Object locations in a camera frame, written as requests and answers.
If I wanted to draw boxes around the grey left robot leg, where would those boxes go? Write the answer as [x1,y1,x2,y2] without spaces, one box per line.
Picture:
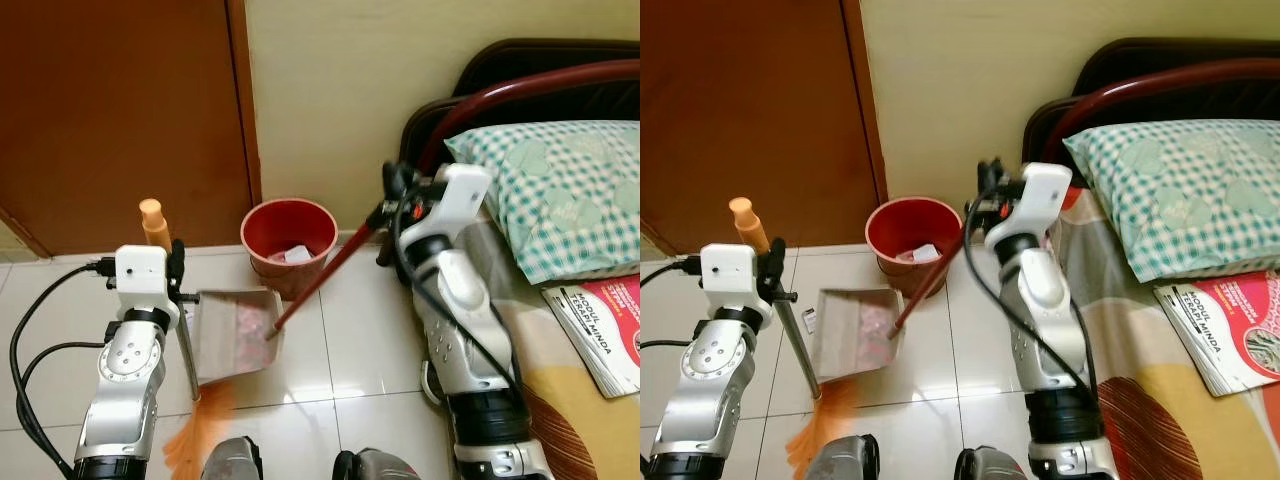
[199,436,264,480]
[804,434,882,480]

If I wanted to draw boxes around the red plastic bucket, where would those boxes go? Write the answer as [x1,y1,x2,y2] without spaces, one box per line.
[865,196,967,300]
[240,198,340,302]

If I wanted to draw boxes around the grey dustpan with red handle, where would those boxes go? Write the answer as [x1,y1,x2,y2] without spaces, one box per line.
[189,203,394,387]
[817,222,973,384]

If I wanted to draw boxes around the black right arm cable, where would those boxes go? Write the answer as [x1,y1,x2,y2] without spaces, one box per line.
[380,165,525,386]
[962,185,1096,396]

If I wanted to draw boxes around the brown wooden door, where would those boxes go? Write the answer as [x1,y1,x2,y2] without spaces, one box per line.
[640,0,890,257]
[0,0,264,259]

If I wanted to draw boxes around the orange bristle broom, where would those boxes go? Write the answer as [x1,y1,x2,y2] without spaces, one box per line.
[138,198,239,474]
[727,196,864,474]

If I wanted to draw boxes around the green checked pillow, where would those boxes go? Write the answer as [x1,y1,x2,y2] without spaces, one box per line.
[1061,119,1280,285]
[443,120,641,287]

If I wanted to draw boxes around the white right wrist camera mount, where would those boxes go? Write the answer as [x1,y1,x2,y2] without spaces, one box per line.
[424,162,494,242]
[1008,162,1074,242]

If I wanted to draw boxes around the grey right robot leg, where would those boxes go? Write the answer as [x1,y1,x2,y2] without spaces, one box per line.
[952,445,1033,480]
[332,447,423,480]

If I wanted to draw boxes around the pink and white book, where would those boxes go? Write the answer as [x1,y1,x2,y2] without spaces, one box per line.
[540,274,641,400]
[1152,269,1280,399]

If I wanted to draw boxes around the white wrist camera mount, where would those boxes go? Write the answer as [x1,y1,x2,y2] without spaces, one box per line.
[1008,162,1074,242]
[699,243,773,332]
[424,162,494,242]
[112,244,182,328]

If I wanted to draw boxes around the pink litter scraps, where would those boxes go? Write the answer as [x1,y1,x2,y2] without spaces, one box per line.
[860,304,899,341]
[234,304,278,342]

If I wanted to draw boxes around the grey robot leg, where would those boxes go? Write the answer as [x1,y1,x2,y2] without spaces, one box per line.
[952,445,1033,480]
[804,434,882,480]
[332,447,423,480]
[199,436,264,480]

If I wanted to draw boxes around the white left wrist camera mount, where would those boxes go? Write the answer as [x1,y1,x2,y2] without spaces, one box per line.
[112,244,182,328]
[699,243,773,332]

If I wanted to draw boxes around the patterned beige bed sheet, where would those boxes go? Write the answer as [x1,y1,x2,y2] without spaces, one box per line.
[462,212,641,480]
[1048,188,1280,480]

